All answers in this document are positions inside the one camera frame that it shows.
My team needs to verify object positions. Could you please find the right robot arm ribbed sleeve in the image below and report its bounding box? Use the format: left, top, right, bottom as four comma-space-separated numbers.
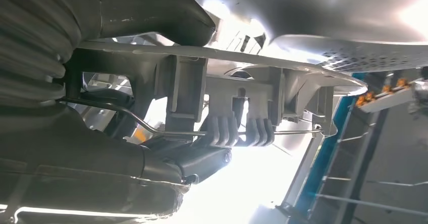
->
0, 0, 83, 111

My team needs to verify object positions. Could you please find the large grey moulded shell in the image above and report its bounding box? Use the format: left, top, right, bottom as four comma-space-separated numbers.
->
167, 0, 428, 73

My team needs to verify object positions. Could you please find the white tray with orange pieces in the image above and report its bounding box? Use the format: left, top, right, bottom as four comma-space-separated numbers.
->
356, 78, 417, 114

